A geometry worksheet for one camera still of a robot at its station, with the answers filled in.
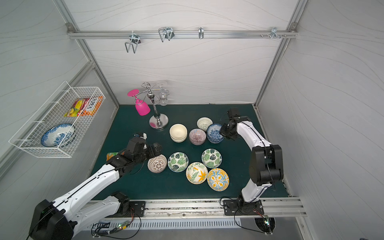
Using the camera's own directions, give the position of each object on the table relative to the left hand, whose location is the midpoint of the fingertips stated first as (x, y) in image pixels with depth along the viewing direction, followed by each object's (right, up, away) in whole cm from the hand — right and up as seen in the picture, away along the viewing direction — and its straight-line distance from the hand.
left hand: (156, 149), depth 82 cm
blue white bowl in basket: (-37, +10, -19) cm, 43 cm away
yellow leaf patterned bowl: (+23, -14, +3) cm, 27 cm away
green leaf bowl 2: (+32, -8, +9) cm, 34 cm away
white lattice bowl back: (+27, +14, +25) cm, 40 cm away
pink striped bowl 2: (+23, +2, +14) cm, 27 cm away
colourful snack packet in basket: (-33, +23, -9) cm, 41 cm away
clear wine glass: (-1, +31, +22) cm, 38 cm away
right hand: (+39, +8, +10) cm, 41 cm away
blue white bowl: (+34, +10, +14) cm, 38 cm away
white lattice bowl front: (-2, -10, +6) cm, 12 cm away
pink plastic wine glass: (-14, +25, +16) cm, 33 cm away
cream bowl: (+10, +11, +17) cm, 22 cm away
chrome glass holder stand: (-6, +15, +26) cm, 31 cm away
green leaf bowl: (+11, -9, +7) cm, 16 cm away
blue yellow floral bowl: (+34, -17, 0) cm, 38 cm away
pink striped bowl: (+23, +5, +17) cm, 29 cm away
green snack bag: (-31, -6, +8) cm, 32 cm away
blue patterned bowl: (+34, +4, +12) cm, 36 cm away
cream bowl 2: (+11, +5, +14) cm, 18 cm away
